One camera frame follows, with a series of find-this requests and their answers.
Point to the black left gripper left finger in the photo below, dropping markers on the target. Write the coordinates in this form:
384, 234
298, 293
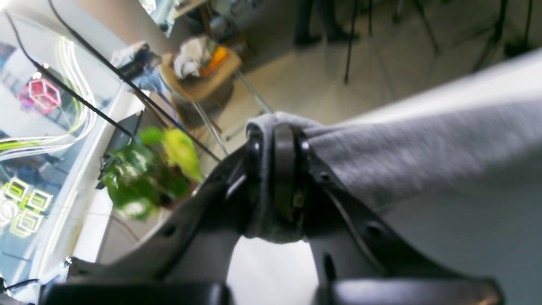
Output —
186, 261

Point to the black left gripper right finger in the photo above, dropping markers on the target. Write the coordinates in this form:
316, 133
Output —
360, 260

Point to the grey T-shirt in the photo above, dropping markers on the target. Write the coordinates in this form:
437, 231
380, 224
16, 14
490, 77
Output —
484, 160

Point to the green potted plant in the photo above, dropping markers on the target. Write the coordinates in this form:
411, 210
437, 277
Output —
155, 171

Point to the wooden stool with metal legs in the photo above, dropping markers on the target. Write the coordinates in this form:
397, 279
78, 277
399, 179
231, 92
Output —
198, 69

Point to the person in dark clothes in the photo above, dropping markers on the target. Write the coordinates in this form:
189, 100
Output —
335, 34

